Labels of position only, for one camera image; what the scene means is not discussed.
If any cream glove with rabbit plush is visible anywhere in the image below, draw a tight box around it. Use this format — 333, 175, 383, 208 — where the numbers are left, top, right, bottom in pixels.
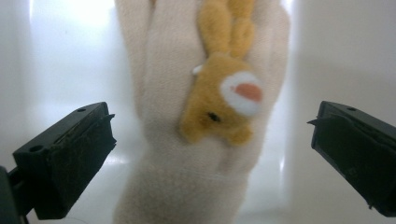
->
112, 0, 291, 224

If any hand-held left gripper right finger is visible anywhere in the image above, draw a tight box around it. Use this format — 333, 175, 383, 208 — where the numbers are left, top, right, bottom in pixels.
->
306, 100, 396, 218

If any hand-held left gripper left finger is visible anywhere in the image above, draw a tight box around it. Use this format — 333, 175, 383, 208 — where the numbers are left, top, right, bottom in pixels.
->
12, 101, 118, 220

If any white plastic bin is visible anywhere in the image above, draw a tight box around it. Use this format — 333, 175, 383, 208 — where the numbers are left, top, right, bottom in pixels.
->
0, 0, 396, 224

